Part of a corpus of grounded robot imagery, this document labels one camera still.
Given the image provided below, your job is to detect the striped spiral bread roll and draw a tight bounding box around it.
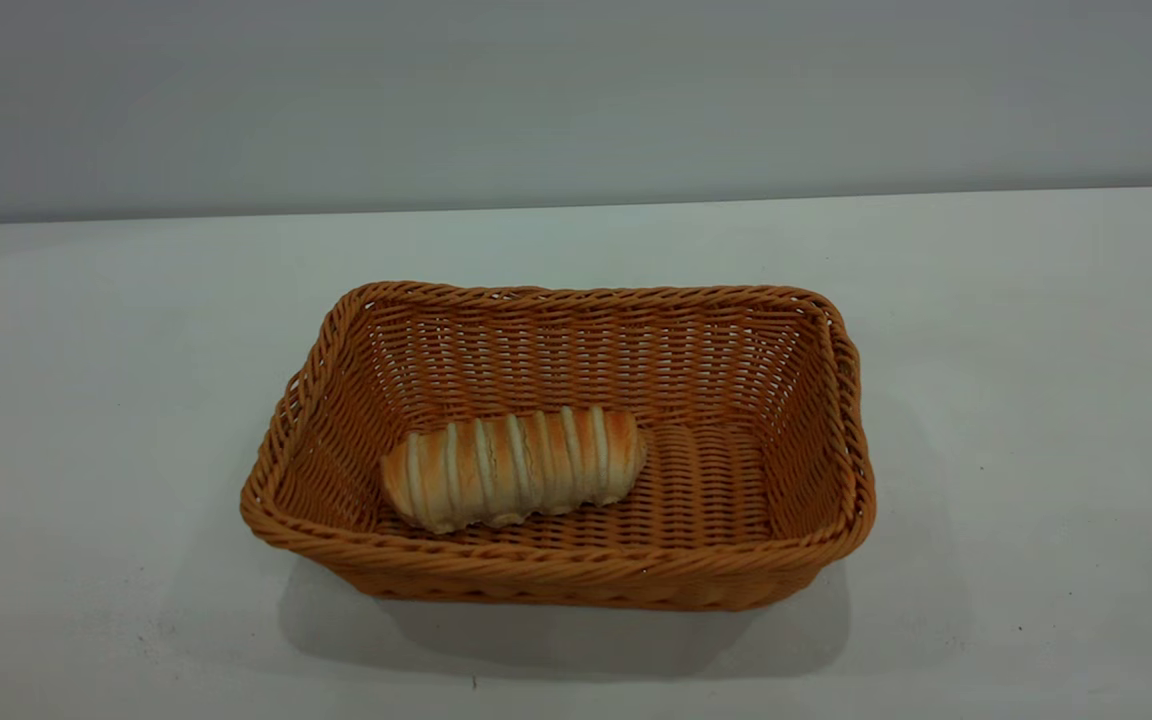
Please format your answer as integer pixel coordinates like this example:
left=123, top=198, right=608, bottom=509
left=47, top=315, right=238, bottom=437
left=380, top=405, right=648, bottom=534

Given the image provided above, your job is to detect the orange woven wicker basket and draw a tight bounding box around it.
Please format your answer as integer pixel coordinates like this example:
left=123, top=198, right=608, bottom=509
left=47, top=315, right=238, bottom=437
left=240, top=281, right=877, bottom=612

